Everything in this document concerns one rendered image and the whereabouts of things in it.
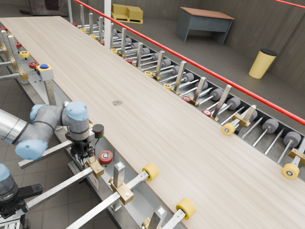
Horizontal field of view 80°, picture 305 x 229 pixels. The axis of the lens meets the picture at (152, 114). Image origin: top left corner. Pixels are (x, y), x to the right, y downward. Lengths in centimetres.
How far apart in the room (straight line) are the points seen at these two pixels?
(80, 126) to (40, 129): 13
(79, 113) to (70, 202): 140
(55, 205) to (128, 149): 107
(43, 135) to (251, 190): 110
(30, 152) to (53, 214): 138
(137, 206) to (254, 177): 75
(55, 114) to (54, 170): 151
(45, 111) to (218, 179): 96
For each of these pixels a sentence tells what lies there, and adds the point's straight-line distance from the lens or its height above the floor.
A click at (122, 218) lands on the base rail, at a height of 70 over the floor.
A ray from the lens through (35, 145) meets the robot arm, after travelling 65.
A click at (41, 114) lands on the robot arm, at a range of 74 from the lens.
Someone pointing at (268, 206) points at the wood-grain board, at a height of 90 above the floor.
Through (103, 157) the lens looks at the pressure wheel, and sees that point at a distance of 111.
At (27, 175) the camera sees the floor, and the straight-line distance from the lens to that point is 227.
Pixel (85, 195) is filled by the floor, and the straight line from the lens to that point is 202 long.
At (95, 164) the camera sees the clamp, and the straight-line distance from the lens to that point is 113.
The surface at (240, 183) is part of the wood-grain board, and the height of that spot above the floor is 90.
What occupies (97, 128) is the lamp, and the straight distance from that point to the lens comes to 98.
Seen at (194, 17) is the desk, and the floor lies 70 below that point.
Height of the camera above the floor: 181
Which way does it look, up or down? 40 degrees down
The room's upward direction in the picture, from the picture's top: 12 degrees clockwise
